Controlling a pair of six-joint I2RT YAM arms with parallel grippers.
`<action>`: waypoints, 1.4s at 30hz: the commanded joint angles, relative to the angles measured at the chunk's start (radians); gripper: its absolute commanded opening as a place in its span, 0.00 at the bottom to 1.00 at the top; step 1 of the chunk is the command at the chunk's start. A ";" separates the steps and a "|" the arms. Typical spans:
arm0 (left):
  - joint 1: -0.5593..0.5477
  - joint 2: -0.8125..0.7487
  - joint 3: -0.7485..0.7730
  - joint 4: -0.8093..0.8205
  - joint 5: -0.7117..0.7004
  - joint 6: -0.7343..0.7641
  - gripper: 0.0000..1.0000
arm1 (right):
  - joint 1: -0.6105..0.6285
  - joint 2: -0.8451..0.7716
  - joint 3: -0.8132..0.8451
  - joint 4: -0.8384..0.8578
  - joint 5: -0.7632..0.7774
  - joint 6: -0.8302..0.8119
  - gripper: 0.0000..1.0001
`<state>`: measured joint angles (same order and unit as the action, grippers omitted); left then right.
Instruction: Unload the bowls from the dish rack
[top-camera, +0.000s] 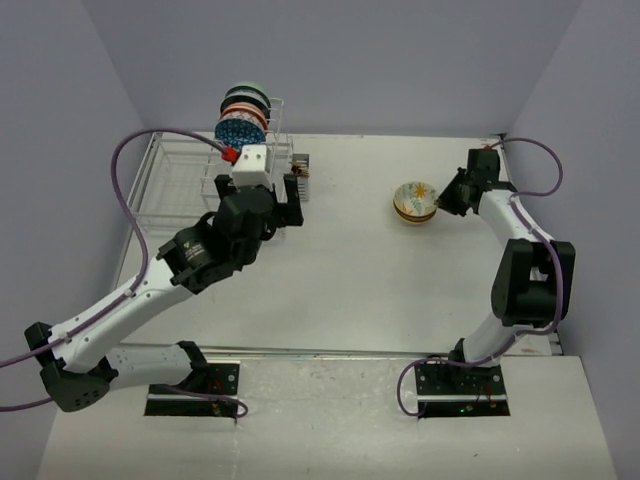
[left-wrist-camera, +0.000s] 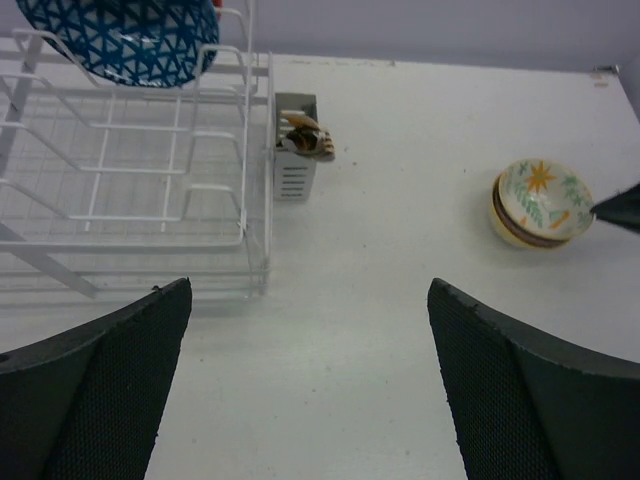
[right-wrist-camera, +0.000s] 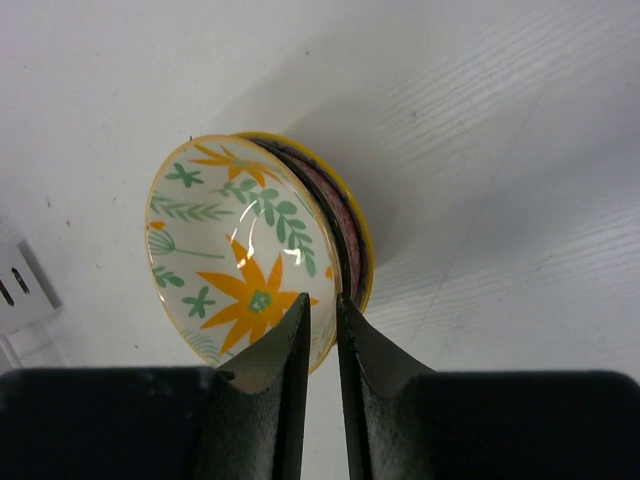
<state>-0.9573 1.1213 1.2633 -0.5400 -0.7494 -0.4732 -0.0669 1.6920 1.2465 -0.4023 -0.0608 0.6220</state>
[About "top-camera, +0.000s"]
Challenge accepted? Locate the yellow star patterned bowl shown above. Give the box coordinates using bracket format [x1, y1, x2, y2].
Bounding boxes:
[392, 181, 438, 215]

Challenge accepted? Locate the yellow teal patterned bowl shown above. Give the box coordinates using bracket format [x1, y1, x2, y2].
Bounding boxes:
[398, 216, 433, 226]

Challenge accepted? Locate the pink leaf patterned bowl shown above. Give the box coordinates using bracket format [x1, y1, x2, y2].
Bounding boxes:
[393, 205, 437, 218]

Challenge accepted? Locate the dark teal white bowl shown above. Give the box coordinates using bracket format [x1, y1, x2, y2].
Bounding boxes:
[214, 118, 266, 150]

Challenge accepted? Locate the salmon pink patterned bowl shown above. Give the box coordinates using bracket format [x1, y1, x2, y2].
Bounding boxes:
[220, 102, 269, 128]

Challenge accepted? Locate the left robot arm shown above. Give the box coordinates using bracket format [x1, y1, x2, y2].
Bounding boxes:
[25, 174, 304, 413]

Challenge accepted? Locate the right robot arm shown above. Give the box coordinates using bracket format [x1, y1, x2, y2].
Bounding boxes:
[437, 148, 576, 393]

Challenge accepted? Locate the grey cutlery holder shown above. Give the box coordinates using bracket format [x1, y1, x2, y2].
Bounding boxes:
[290, 153, 310, 202]

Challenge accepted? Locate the brown cutlery bundle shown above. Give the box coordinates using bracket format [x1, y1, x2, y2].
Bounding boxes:
[289, 161, 310, 178]

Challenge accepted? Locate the black rimmed bowl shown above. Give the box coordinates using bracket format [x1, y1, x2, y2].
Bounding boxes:
[220, 89, 271, 119]

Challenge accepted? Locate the pale green bowl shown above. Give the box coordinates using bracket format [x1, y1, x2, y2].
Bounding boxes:
[228, 81, 267, 94]

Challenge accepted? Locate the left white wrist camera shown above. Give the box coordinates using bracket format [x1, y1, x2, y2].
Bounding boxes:
[231, 144, 273, 189]

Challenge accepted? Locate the white wire dish rack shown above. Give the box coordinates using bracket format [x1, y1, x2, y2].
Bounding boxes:
[125, 94, 293, 236]

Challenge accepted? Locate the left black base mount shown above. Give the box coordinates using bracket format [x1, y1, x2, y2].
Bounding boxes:
[144, 362, 243, 418]

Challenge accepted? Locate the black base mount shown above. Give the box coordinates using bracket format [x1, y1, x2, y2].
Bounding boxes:
[144, 362, 243, 418]
[413, 362, 510, 418]

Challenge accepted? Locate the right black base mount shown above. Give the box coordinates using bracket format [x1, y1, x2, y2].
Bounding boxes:
[413, 362, 510, 418]

